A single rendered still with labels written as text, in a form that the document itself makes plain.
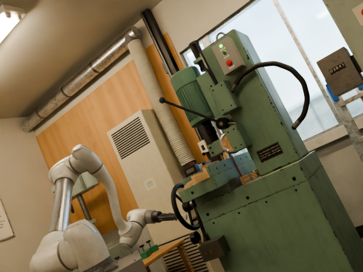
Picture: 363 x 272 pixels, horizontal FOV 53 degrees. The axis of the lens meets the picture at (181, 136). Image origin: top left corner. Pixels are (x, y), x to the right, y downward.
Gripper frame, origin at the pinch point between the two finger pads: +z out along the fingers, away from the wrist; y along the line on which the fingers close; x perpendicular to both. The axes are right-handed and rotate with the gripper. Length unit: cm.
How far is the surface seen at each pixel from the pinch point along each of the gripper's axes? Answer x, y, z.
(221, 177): -29, -32, 45
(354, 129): -41, 48, 100
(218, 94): -69, -29, 47
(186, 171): -30.8, -18.2, 17.7
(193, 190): -25, -41, 33
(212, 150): -41, -13, 33
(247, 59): -85, -21, 61
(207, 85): -76, -17, 37
